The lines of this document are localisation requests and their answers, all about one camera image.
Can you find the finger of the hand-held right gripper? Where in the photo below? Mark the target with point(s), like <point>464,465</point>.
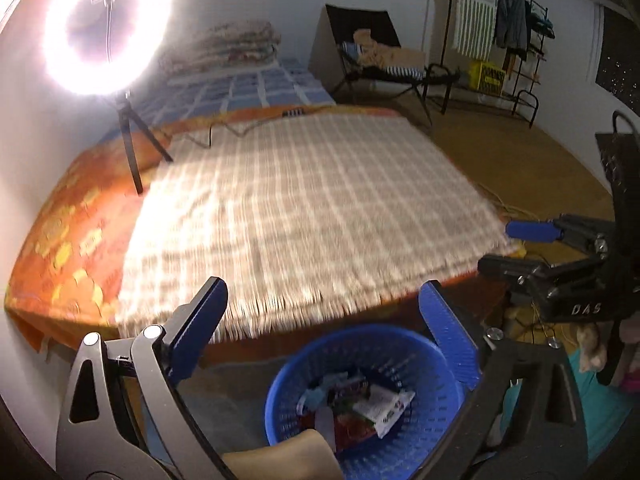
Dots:
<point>505,267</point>
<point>530,230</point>

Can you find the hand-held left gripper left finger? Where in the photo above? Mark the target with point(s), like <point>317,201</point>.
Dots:
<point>200,320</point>

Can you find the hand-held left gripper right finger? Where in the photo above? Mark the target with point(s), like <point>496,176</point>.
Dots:
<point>445,325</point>

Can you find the white green carton box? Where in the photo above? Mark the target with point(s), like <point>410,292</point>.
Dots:
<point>387,407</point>

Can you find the blue plastic basket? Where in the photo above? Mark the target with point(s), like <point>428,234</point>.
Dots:
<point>300,375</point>

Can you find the torn red carton box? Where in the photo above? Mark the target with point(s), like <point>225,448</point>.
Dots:
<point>350,422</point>

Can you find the light blue wrapper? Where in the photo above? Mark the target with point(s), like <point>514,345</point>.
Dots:
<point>312,400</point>

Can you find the white paper sheet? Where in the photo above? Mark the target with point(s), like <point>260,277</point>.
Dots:
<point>325,422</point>

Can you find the person's right hand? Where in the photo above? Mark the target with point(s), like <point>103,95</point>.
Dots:
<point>592,347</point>

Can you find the brown bed base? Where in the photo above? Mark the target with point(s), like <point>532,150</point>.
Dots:
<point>320,330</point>

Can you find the black clothes rack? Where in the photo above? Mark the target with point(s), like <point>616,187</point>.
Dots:
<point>529,94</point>

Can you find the beige plaid blanket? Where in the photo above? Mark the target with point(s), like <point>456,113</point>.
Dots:
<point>300,210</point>

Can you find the dark starry curtain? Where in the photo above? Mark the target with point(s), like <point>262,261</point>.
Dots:
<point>620,55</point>

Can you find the yellow crate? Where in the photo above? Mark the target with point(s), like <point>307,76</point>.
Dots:
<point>487,77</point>

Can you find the person's bare leg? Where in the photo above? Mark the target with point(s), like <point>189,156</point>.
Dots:
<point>280,460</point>

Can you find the person's teal clothing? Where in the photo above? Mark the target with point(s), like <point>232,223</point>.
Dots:
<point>605,410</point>

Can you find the black tripod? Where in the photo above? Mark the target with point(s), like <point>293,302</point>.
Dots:
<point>131,155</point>

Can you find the blue striped cloth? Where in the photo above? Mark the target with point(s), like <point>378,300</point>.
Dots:
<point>405,72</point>

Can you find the teal garment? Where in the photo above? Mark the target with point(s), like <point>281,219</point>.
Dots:
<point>542,25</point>

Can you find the dark hanging jacket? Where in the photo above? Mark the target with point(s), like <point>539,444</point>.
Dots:
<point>511,20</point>

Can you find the green white striped cloth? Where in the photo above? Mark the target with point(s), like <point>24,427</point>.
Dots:
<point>472,25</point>

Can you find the black coat stand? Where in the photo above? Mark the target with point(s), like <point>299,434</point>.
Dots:
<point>446,20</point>

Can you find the tan cloth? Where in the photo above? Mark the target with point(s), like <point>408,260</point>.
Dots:
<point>375,50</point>

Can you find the blue checkered sheet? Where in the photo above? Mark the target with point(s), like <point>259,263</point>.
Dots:
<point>250,85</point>

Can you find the black folding chair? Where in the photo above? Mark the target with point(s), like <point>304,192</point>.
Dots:
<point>365,22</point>

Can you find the brown cardboard panel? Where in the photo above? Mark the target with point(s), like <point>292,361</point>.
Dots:
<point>325,55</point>

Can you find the folded blankets pile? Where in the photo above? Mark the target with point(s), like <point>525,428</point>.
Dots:
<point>225,45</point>

